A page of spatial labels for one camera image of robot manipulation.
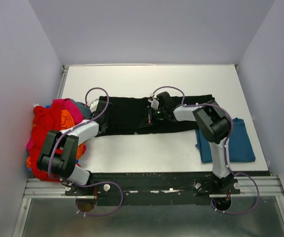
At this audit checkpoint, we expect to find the aluminium frame rail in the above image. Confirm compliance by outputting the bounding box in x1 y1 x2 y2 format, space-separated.
23 176 284 199

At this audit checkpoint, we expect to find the magenta t-shirt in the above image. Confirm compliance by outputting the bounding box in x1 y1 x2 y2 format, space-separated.
26 98 83 151

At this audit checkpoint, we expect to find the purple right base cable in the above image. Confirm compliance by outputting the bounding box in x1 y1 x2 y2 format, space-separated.
211 172 260 214

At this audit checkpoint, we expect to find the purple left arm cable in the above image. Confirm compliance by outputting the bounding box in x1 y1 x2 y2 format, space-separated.
47 87 109 180

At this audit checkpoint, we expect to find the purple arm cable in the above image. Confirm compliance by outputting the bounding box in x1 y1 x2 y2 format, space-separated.
47 87 109 180
150 85 235 173

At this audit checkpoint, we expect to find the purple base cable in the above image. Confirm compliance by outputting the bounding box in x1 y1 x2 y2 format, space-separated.
76 181 124 218
211 172 260 214

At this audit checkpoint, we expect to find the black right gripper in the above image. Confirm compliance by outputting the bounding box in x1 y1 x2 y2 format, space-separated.
139 106 167 128

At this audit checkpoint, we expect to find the grey-blue t-shirt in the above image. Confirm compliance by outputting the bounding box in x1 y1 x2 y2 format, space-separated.
71 99 92 119

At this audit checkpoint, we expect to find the red t-shirt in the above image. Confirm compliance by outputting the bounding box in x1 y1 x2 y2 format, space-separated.
26 99 84 182

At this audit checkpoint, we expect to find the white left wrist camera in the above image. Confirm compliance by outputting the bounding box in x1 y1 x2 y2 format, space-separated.
88 99 99 113

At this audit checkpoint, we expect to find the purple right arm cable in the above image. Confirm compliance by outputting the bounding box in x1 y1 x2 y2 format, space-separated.
150 85 235 173

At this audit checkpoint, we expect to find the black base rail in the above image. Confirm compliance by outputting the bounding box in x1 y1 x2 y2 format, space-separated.
67 172 240 206

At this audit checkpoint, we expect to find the orange t-shirt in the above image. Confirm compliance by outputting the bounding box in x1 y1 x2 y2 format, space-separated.
26 106 76 170

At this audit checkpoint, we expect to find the black t-shirt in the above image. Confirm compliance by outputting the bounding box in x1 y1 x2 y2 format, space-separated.
96 93 216 138

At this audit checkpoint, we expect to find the folded teal t-shirt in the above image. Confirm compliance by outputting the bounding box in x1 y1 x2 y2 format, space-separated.
196 118 256 163

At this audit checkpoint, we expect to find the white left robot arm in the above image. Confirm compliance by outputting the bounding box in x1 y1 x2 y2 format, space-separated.
36 100 109 195

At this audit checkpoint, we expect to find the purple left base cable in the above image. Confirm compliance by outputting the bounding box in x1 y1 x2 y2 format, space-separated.
76 181 124 218

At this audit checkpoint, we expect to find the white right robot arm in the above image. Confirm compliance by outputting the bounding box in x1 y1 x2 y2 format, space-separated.
140 92 234 194

